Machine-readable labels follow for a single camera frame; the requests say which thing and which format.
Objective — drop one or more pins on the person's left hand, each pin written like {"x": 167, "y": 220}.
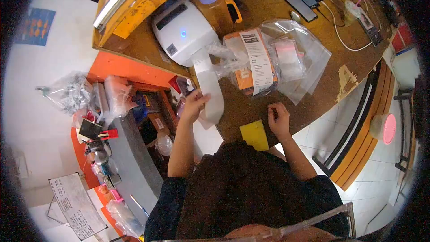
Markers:
{"x": 193, "y": 107}

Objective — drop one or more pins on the person's right hand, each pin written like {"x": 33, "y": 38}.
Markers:
{"x": 281, "y": 121}

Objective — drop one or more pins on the person's left fingers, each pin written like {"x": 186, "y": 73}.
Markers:
{"x": 194, "y": 93}

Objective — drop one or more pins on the person's left thumb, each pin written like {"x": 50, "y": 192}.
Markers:
{"x": 205, "y": 97}

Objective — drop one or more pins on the person's right fingers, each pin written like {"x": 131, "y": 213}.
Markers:
{"x": 272, "y": 111}

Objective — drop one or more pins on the white label paper strip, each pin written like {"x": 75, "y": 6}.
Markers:
{"x": 211, "y": 87}

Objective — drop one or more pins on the yellow card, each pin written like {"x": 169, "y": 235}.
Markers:
{"x": 254, "y": 136}

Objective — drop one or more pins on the bagged orange packet with receipt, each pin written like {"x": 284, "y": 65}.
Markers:
{"x": 252, "y": 64}

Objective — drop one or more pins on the clear plastic zip bags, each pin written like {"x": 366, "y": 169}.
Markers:
{"x": 302, "y": 60}

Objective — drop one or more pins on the white label printer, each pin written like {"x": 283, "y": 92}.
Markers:
{"x": 183, "y": 32}

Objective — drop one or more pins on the rolled clear plastic bags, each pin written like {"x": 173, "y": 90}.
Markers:
{"x": 117, "y": 95}

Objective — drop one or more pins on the brown bottle with purple cap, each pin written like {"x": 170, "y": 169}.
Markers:
{"x": 213, "y": 10}

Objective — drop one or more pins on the person's body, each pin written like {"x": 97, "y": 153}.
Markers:
{"x": 242, "y": 191}

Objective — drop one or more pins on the metal spoon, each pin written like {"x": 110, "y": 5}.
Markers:
{"x": 295, "y": 16}

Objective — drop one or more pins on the black card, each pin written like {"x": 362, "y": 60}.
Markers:
{"x": 90, "y": 129}

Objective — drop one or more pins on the white tub with pink lid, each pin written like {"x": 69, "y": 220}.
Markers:
{"x": 383, "y": 128}

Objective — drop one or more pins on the crumpled clear plastic bag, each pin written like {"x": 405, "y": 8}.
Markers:
{"x": 69, "y": 92}

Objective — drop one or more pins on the plastic cup with straw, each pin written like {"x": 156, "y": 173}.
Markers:
{"x": 351, "y": 11}

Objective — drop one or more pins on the black metal stand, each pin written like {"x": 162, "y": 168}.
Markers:
{"x": 404, "y": 127}

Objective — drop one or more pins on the clear bag with contents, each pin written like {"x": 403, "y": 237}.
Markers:
{"x": 126, "y": 218}

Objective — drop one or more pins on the handwritten white sheet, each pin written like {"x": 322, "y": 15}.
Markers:
{"x": 77, "y": 205}

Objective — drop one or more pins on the blue poster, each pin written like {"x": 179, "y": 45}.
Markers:
{"x": 35, "y": 27}

